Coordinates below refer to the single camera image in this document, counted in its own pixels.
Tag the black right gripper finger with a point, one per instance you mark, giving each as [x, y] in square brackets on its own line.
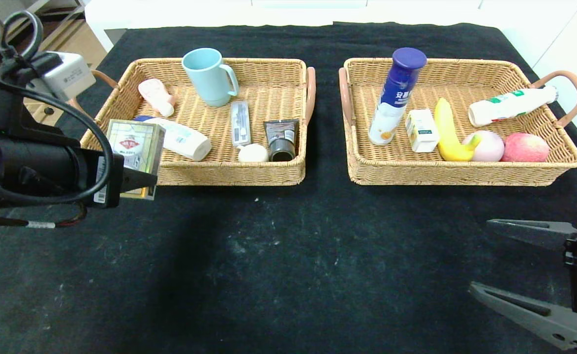
[529, 309]
[534, 233]

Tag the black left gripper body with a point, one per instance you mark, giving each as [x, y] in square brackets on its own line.
[107, 179]

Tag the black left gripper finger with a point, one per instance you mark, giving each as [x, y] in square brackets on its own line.
[138, 181]

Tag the gold playing card box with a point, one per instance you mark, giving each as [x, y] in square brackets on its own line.
[133, 142]

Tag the pale pink egg-shaped ball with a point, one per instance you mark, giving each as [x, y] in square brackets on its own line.
[490, 147]

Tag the grey toothbrush travel case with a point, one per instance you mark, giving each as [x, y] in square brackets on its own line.
[240, 123]

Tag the small beige cup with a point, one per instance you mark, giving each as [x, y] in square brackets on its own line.
[253, 153]

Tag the yellow banana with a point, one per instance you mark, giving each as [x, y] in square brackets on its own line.
[448, 132]

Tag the black face wash tube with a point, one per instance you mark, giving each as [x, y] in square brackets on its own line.
[281, 137]

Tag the small white drink carton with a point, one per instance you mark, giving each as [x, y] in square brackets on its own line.
[422, 130]

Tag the white bottle dark blue cap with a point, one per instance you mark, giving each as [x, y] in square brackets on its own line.
[399, 83]

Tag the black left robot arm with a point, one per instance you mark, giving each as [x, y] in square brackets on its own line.
[27, 160]

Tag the white lotion bottle blue cap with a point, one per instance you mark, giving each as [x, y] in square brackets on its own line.
[187, 140]

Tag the red peach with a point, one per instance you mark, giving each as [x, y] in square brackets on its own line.
[527, 147]

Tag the small pink bottle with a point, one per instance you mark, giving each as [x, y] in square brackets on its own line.
[154, 94]

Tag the beige metal rack with wheels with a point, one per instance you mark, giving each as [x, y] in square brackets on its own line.
[47, 110]

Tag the light blue mug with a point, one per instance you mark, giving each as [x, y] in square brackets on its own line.
[209, 80]

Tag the white drink bottle green label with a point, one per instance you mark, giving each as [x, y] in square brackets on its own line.
[500, 107]

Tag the black table cloth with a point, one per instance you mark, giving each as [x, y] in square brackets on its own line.
[268, 246]

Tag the grey metal shelf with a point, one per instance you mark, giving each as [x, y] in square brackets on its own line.
[62, 14]

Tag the black left camera mount bracket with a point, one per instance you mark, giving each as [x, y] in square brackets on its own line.
[17, 118]

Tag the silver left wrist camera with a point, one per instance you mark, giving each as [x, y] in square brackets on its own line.
[69, 76]

